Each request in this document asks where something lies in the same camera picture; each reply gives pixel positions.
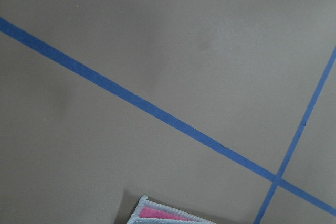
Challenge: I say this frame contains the pink towel grey edge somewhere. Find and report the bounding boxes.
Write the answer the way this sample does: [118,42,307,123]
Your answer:
[127,195,211,224]

